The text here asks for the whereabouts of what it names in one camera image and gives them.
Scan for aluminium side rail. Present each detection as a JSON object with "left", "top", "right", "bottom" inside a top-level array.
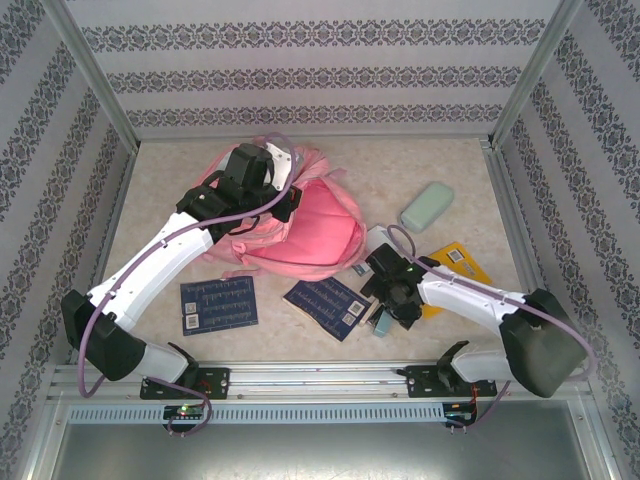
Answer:
[
  {"left": 68, "top": 143, "right": 140, "bottom": 365},
  {"left": 479, "top": 138, "right": 571, "bottom": 360}
]

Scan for grey metal panel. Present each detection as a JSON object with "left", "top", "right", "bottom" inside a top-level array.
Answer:
[{"left": 49, "top": 422, "right": 616, "bottom": 480}]

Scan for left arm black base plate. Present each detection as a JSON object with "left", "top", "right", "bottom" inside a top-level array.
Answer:
[{"left": 138, "top": 366, "right": 232, "bottom": 401}]

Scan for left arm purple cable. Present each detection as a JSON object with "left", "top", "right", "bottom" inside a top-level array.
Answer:
[{"left": 77, "top": 131, "right": 302, "bottom": 437}]

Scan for yellow book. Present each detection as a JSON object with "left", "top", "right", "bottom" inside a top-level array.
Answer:
[{"left": 421, "top": 241, "right": 495, "bottom": 321}]

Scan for aluminium frame post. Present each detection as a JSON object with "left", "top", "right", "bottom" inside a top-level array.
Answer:
[
  {"left": 42, "top": 0, "right": 140, "bottom": 151},
  {"left": 489, "top": 0, "right": 594, "bottom": 151}
]

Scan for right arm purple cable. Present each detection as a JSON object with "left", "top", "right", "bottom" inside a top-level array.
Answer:
[{"left": 387, "top": 223, "right": 599, "bottom": 437}]

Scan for pink student backpack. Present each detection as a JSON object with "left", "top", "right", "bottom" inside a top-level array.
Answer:
[{"left": 201, "top": 133, "right": 370, "bottom": 281}]

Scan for navy notebook tan page edge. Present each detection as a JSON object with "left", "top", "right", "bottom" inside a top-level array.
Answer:
[{"left": 282, "top": 277, "right": 373, "bottom": 344}]

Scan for navy notebook two white labels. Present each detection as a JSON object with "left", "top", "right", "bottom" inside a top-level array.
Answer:
[{"left": 178, "top": 275, "right": 260, "bottom": 338}]

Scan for slotted grey cable duct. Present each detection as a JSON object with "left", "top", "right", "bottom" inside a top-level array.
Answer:
[{"left": 66, "top": 402, "right": 447, "bottom": 425}]

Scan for mint green pencil case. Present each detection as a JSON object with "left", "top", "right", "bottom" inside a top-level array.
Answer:
[{"left": 398, "top": 181, "right": 456, "bottom": 235}]

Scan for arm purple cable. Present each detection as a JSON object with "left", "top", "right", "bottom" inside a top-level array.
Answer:
[
  {"left": 77, "top": 131, "right": 302, "bottom": 437},
  {"left": 387, "top": 223, "right": 599, "bottom": 437}
]

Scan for aluminium mounting rail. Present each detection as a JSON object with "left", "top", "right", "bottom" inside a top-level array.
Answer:
[{"left": 47, "top": 360, "right": 595, "bottom": 402}]

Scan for white teal stapler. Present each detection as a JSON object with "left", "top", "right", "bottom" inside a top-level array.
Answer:
[{"left": 358, "top": 294, "right": 407, "bottom": 340}]

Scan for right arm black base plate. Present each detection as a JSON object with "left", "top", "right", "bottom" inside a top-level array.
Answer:
[{"left": 403, "top": 363, "right": 497, "bottom": 400}]

